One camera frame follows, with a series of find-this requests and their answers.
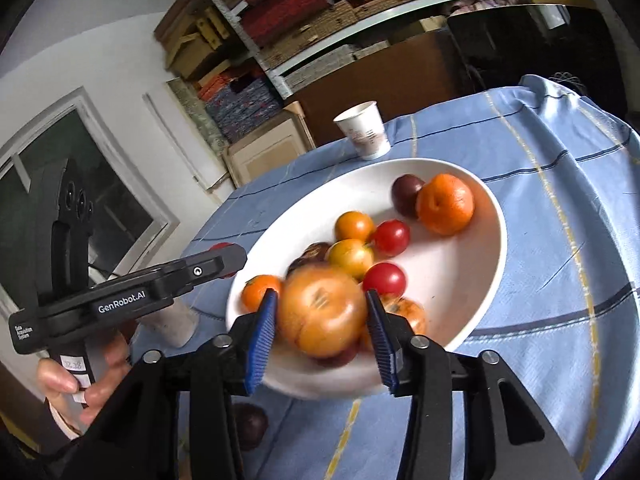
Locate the white framed window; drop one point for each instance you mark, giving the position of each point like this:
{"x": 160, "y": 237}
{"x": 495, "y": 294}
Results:
{"x": 100, "y": 170}

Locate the large yellow-orange tomato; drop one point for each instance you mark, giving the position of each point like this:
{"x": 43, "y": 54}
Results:
{"x": 322, "y": 317}

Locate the grey marble slab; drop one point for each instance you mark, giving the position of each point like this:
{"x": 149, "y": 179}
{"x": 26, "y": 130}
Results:
{"x": 197, "y": 115}

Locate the large dark purple plum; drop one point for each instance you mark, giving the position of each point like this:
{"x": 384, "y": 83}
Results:
{"x": 250, "y": 422}

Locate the stack of wooden boxes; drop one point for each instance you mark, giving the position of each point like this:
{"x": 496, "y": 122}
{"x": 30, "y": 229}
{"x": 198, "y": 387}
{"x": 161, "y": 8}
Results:
{"x": 190, "y": 45}

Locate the small tangerine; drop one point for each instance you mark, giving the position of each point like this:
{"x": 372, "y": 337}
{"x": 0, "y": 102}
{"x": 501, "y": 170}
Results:
{"x": 257, "y": 292}

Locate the blue striped tablecloth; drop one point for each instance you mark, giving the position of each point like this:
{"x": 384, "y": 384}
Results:
{"x": 550, "y": 260}

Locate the small yellow-orange tomato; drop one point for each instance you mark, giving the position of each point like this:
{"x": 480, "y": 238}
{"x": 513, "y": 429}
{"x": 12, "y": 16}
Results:
{"x": 350, "y": 257}

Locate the person's left hand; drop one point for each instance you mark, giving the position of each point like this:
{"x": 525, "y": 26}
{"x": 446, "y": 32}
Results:
{"x": 107, "y": 380}

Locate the large orange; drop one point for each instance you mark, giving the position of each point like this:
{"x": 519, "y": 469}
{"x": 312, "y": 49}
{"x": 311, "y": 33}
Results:
{"x": 445, "y": 204}

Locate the black chair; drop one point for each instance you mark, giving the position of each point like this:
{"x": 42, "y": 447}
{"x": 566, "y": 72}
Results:
{"x": 510, "y": 45}

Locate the small dark purple plum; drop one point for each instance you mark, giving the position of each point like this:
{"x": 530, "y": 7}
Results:
{"x": 405, "y": 192}

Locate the small orange tomato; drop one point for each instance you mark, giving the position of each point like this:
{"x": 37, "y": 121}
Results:
{"x": 354, "y": 226}

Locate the white paper cup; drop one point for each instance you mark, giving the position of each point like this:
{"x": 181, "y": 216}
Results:
{"x": 365, "y": 132}

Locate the brown wooden cabinet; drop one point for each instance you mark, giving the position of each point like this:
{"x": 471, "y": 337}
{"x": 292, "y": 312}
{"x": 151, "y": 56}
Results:
{"x": 380, "y": 85}

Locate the white metal shelf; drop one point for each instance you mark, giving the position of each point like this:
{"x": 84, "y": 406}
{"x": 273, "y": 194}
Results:
{"x": 400, "y": 13}

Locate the flat orange persimmon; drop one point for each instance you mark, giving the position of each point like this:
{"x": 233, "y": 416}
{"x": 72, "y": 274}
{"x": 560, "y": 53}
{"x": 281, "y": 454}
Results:
{"x": 407, "y": 312}

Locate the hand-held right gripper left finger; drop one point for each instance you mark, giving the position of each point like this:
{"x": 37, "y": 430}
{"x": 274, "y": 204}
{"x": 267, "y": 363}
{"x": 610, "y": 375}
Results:
{"x": 262, "y": 340}

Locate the white rod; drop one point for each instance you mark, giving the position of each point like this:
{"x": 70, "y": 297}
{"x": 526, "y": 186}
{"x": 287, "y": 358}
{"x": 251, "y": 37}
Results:
{"x": 175, "y": 140}

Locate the white oval plate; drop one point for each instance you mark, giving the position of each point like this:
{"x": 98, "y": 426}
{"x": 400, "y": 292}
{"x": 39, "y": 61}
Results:
{"x": 450, "y": 285}

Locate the stack of patterned flat boxes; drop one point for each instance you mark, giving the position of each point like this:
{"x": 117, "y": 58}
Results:
{"x": 300, "y": 5}

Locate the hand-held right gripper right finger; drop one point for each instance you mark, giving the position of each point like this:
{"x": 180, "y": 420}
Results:
{"x": 382, "y": 345}

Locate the stack of blue patterned boxes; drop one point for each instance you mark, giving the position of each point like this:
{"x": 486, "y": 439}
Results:
{"x": 240, "y": 105}

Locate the white drink can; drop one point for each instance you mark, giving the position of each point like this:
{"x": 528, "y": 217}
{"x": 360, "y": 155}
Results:
{"x": 177, "y": 325}

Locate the red cherry tomato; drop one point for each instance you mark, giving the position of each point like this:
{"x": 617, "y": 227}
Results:
{"x": 220, "y": 246}
{"x": 384, "y": 280}
{"x": 391, "y": 237}

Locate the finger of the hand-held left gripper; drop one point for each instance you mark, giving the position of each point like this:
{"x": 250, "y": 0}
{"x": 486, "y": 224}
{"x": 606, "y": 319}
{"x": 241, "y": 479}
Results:
{"x": 210, "y": 267}

